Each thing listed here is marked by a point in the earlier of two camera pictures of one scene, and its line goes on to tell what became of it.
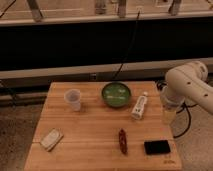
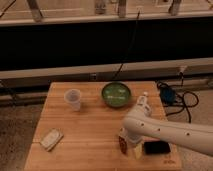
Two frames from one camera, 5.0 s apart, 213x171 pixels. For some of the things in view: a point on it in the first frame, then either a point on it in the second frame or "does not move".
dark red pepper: x=123 y=141 does not move
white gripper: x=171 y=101 -> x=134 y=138
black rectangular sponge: x=154 y=147 does not move
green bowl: x=116 y=94 does not move
